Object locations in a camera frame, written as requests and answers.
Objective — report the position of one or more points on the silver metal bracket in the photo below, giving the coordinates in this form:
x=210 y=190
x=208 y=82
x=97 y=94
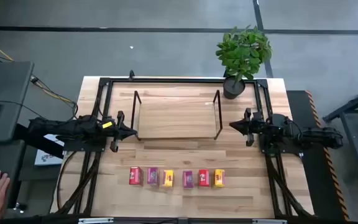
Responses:
x=269 y=221
x=95 y=220

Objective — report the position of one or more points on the yellow Corn Pops cereal box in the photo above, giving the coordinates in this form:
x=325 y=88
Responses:
x=219 y=178
x=168 y=178

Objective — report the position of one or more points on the purple Raisin Bran cereal box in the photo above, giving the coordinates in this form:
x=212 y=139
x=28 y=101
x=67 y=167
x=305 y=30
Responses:
x=153 y=176
x=188 y=179

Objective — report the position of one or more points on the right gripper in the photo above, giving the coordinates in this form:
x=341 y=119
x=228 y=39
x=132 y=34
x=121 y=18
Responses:
x=256 y=126

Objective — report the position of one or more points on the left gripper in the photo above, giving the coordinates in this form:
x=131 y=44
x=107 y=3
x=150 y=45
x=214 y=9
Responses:
x=117 y=137

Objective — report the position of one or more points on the grey desk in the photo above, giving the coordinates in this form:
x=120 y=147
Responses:
x=8 y=84

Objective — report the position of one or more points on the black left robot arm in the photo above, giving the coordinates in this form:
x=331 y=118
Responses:
x=73 y=127

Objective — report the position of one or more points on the small black clamp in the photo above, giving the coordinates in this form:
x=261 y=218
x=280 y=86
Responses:
x=131 y=74

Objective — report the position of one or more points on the black metal table frame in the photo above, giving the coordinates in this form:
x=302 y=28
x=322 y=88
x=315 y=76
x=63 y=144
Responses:
x=182 y=80

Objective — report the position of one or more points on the dark metal stand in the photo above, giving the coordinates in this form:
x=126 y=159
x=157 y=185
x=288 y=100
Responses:
x=353 y=124

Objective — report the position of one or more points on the black mat hazard stripe edge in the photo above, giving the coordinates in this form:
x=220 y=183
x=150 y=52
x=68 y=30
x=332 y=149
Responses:
x=315 y=186

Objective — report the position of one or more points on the red Froot Loops cereal box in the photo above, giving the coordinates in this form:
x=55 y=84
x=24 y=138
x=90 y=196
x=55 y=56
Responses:
x=135 y=175
x=204 y=178

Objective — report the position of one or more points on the wooden shelf black metal frame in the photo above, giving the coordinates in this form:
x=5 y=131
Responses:
x=179 y=118

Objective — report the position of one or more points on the white paper sheet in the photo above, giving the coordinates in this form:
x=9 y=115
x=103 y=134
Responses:
x=47 y=157

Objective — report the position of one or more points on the black metal beam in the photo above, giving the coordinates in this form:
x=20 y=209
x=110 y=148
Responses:
x=36 y=141

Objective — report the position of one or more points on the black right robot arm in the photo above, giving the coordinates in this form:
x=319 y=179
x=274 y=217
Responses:
x=319 y=137

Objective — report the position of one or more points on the green potted plant black pot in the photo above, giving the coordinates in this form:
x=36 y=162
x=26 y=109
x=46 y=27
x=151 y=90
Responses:
x=244 y=53

